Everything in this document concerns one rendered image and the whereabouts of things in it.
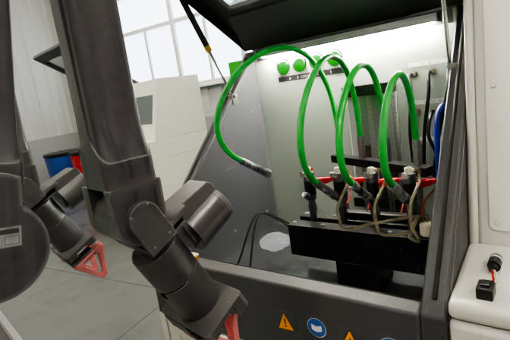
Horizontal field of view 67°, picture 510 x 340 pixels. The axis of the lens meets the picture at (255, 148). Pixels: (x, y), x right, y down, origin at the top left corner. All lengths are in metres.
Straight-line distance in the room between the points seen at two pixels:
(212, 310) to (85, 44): 0.33
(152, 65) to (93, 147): 6.25
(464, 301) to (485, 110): 0.37
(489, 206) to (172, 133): 3.27
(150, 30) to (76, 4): 6.28
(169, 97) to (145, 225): 3.45
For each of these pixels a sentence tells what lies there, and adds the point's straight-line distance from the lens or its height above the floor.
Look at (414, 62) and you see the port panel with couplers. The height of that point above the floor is 1.33.
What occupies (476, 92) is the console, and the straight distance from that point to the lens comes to 0.86.
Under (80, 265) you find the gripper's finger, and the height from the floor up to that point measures 1.04.
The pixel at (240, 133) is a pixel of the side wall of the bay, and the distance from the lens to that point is 1.24.
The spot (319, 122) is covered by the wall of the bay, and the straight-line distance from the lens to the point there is 1.24.
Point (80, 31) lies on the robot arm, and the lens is 0.41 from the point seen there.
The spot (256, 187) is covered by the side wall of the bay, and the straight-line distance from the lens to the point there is 1.31.
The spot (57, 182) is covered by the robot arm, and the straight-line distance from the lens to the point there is 0.85.
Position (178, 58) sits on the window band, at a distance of 6.23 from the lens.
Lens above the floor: 1.33
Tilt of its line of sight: 9 degrees down
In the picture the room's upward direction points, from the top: 9 degrees counter-clockwise
